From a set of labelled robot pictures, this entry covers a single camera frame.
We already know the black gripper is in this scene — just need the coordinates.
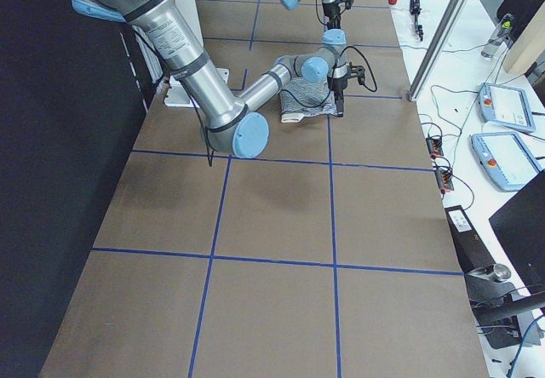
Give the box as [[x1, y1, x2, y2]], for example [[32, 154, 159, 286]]
[[321, 0, 354, 30], [330, 62, 365, 117]]

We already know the navy white striped polo shirt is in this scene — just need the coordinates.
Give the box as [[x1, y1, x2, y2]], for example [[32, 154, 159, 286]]
[[279, 77, 339, 123]]

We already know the black orange connector strip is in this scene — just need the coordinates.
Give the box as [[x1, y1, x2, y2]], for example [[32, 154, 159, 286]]
[[425, 135, 454, 195]]

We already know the brown paper table cover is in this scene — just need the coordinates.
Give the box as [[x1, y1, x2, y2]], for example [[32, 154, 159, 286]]
[[41, 0, 488, 377]]

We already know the clear water bottle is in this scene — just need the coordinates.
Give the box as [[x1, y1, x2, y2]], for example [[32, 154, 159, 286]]
[[480, 13, 514, 59]]

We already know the upper teach pendant tablet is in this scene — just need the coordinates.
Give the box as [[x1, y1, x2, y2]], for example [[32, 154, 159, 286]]
[[478, 83, 536, 134]]

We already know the teach pendant tablet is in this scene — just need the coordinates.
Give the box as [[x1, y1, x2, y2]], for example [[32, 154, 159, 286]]
[[478, 83, 536, 134], [470, 131, 542, 192]]

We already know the lower teach pendant tablet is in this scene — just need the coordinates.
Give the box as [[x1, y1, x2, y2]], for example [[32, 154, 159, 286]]
[[470, 131, 542, 192]]

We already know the black monitor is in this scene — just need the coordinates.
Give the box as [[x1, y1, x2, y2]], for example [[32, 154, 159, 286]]
[[489, 172, 545, 293]]

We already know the black camera tripod head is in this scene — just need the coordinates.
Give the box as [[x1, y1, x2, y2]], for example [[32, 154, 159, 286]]
[[410, 0, 424, 42]]

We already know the aluminium profile post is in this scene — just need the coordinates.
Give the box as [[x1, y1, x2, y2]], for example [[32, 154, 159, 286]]
[[407, 0, 467, 102]]

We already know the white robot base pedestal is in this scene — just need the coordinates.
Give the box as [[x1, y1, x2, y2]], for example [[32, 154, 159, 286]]
[[163, 67, 231, 108]]

